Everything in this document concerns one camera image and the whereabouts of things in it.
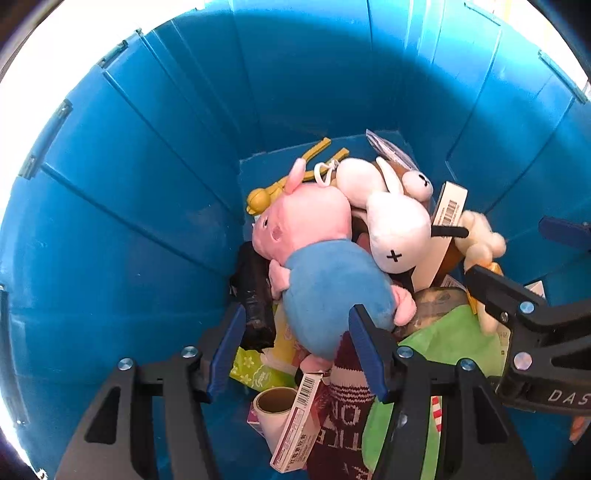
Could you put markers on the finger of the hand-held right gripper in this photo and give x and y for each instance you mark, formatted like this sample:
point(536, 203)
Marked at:
point(565, 233)
point(503, 295)

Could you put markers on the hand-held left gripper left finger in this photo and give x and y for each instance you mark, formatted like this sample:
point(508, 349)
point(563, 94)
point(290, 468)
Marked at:
point(226, 355)

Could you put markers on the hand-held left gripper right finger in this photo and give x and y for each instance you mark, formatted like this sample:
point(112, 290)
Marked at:
point(369, 355)

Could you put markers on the cream plush toy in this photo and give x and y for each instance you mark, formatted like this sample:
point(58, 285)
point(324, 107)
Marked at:
point(482, 235)

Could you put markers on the pig plush with blue body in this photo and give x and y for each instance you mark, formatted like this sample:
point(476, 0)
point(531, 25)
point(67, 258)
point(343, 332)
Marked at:
point(332, 286)

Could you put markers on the cardboard tube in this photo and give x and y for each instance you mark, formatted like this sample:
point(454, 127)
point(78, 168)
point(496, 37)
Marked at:
point(277, 415)

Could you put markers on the pink carton box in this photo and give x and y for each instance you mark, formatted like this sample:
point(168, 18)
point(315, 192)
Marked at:
point(295, 429)

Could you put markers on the blue plastic storage container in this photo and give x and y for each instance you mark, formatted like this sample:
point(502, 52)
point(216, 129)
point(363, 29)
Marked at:
point(138, 184)

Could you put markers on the green floral packet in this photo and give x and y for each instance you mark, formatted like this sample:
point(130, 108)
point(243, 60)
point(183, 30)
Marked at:
point(251, 369)

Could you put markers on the yellow packet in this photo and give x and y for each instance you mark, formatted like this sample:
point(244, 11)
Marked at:
point(286, 341)

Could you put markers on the black packet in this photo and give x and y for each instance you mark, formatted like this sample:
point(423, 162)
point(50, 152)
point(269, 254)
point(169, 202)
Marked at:
point(256, 295)

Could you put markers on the green crocodile plush hat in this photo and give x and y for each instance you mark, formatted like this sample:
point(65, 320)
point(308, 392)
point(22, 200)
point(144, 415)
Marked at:
point(443, 341)

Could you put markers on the white box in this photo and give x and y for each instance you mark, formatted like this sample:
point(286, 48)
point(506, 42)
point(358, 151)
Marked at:
point(450, 203)

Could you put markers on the white rabbit plush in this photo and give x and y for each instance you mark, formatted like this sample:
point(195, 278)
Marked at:
point(397, 226)

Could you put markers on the yellow rubber toy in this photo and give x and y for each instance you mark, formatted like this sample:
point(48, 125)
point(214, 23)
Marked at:
point(258, 199)

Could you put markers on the clear plastic packaging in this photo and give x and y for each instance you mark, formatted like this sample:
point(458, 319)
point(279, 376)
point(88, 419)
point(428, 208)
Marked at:
point(390, 147)

